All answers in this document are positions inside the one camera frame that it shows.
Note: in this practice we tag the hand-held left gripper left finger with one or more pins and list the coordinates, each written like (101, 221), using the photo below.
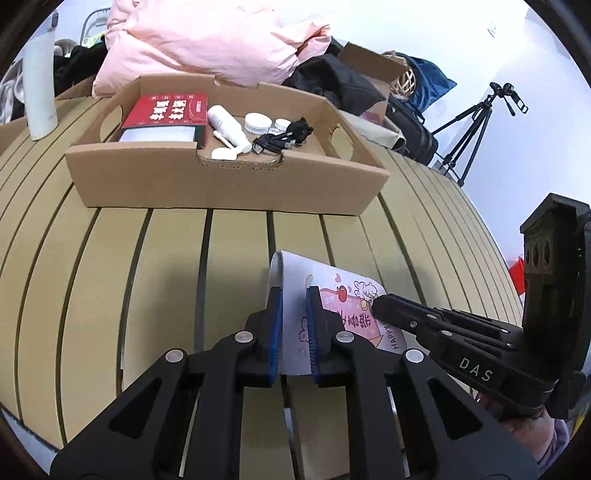
(276, 327)

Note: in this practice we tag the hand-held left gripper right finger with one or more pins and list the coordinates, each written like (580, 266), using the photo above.
(312, 327)

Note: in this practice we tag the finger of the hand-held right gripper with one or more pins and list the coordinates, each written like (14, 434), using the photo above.
(415, 318)

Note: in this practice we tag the pink white greeting card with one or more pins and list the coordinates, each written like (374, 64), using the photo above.
(295, 286)

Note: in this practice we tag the brown cardboard tray box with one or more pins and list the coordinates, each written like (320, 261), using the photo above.
(184, 184)

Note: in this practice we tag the small white bottle cap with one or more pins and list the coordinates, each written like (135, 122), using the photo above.
(225, 153)

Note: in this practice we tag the white small jar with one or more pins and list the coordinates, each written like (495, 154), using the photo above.
(282, 124)

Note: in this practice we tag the large white jar lid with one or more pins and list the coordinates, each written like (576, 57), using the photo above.
(257, 122)

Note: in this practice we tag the white tube bottle green label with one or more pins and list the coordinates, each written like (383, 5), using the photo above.
(226, 122)

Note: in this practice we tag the person's right forearm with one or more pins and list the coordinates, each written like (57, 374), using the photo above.
(561, 441)

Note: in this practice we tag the person's right hand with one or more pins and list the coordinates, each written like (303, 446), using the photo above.
(531, 434)

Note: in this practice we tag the red object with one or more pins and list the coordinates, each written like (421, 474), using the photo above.
(518, 274)

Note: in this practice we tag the black suitcase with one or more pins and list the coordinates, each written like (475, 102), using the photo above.
(413, 134)

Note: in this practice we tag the beige cloth bag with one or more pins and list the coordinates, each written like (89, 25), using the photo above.
(378, 134)

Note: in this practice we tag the wicker basket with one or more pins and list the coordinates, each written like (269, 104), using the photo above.
(405, 81)

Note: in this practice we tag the blue bag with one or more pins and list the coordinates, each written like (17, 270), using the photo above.
(434, 81)

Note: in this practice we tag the red printed box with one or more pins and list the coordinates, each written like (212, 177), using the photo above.
(161, 110)

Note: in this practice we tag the black jacket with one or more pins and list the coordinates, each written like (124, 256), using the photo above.
(337, 83)

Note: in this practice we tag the open brown cardboard box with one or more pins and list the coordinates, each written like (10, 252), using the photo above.
(369, 64)

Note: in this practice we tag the pink duvet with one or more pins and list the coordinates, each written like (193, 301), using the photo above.
(198, 41)

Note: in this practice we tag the dark clothing pile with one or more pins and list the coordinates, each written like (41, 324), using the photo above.
(78, 64)

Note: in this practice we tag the white thermos bottle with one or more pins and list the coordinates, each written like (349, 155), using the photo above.
(40, 78)

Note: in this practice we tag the beige clothes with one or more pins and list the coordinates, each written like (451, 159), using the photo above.
(9, 92)

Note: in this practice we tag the black camera tripod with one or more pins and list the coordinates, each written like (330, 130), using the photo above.
(480, 120)

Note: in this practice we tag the white wall socket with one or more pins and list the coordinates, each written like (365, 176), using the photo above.
(491, 31)

